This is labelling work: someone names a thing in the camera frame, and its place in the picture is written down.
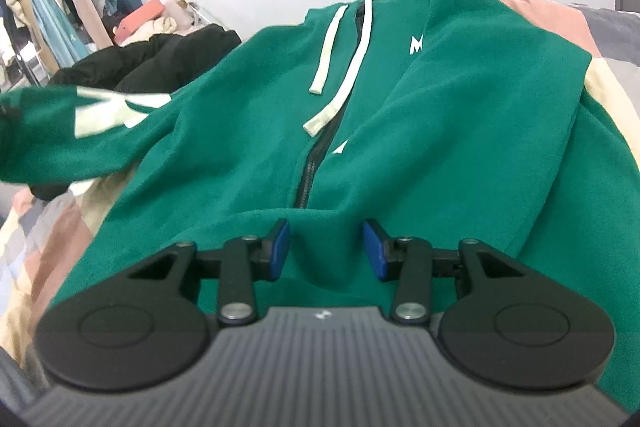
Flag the patchwork bed blanket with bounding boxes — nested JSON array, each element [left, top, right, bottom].
[[0, 0, 640, 373]]

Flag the black puffer jacket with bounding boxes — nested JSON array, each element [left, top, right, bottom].
[[30, 24, 243, 202]]

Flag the pink box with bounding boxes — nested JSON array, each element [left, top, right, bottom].
[[114, 0, 167, 42]]

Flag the green zip hoodie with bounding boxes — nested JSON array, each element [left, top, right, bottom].
[[0, 0, 638, 408]]

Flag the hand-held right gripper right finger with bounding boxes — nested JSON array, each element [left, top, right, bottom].
[[361, 217, 530, 327]]

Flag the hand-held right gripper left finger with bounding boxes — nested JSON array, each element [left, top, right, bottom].
[[125, 217, 292, 327]]

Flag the cream crumpled cloth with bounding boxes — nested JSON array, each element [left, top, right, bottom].
[[120, 17, 179, 48]]

